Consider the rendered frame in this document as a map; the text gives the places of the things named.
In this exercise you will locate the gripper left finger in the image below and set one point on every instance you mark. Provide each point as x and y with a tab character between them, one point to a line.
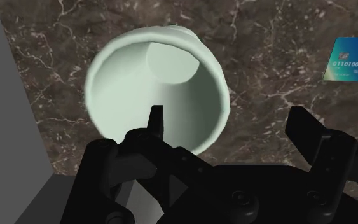
141	149

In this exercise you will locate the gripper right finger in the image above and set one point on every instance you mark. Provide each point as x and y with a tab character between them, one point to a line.
327	149

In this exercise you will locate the pale green cup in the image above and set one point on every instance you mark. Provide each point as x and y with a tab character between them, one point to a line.
129	93

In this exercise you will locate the blue bank card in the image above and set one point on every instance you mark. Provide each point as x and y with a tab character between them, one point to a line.
352	62

